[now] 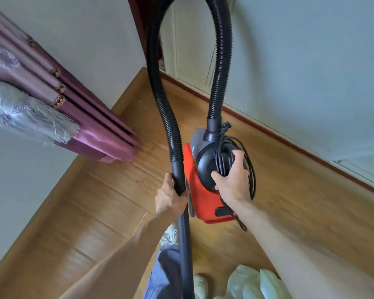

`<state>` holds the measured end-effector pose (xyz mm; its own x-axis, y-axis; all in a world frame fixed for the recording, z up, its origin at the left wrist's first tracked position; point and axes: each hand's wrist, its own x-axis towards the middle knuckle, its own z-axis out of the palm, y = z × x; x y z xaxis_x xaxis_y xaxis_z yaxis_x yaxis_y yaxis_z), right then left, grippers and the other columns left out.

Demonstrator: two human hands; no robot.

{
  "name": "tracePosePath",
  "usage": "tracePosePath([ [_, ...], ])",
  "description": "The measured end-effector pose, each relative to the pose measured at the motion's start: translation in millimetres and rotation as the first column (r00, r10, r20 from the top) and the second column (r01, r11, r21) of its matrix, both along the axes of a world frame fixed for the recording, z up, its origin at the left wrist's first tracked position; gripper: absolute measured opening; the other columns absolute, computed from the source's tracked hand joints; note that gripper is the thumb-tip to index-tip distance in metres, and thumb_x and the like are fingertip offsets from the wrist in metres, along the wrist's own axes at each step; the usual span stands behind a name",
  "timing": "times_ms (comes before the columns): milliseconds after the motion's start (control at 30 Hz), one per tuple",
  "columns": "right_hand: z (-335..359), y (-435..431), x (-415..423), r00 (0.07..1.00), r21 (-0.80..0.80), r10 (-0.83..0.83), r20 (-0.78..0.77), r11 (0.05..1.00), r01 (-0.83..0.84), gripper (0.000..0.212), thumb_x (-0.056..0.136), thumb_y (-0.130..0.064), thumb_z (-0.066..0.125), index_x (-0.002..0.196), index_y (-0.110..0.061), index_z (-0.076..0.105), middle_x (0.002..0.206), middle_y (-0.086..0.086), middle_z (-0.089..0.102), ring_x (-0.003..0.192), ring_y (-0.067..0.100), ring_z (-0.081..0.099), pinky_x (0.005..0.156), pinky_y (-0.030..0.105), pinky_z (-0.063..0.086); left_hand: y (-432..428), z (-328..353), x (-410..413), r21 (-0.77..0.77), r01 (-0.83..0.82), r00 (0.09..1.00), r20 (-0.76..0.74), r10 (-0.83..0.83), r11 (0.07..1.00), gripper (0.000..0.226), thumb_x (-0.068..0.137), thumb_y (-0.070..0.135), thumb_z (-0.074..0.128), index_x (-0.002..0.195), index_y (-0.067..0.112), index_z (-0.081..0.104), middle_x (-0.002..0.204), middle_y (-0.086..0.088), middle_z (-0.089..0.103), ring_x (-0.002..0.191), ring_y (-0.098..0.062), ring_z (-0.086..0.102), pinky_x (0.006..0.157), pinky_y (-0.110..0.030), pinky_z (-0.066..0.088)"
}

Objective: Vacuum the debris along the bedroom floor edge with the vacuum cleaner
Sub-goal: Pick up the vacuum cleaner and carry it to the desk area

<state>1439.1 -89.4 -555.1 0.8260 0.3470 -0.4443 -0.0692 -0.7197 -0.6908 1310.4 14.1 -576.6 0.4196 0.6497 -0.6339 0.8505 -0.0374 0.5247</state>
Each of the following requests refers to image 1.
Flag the dark brown door frame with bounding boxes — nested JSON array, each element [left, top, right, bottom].
[[127, 0, 166, 72]]

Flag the red and grey vacuum cleaner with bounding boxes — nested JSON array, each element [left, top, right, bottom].
[[183, 127, 253, 224]]

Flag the person's left hand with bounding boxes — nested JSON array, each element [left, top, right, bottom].
[[155, 173, 189, 221]]

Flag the black power cord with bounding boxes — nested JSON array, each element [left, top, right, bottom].
[[214, 122, 257, 232]]

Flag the purple curtain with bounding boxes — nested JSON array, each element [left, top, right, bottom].
[[0, 2, 140, 163]]

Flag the white sheer lace curtain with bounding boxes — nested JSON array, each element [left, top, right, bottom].
[[0, 39, 81, 145]]

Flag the white shoe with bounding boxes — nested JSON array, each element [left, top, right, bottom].
[[193, 273, 209, 299], [159, 223, 179, 246]]

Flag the white plastic bag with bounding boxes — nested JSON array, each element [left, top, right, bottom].
[[213, 264, 292, 299]]

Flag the black corrugated vacuum hose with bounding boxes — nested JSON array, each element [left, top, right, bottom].
[[145, 0, 233, 299]]

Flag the blue trousers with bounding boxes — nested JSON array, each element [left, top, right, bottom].
[[142, 244, 183, 299]]

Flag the person's right forearm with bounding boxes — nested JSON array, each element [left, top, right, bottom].
[[229, 199, 374, 299]]

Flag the white panel door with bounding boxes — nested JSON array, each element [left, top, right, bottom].
[[160, 0, 235, 94]]

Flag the person's right hand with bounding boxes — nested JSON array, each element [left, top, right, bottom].
[[211, 149, 252, 210]]

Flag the brown wooden skirting board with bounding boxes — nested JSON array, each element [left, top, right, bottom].
[[160, 71, 374, 200]]

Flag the person's left forearm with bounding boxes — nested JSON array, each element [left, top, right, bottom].
[[59, 211, 187, 299]]

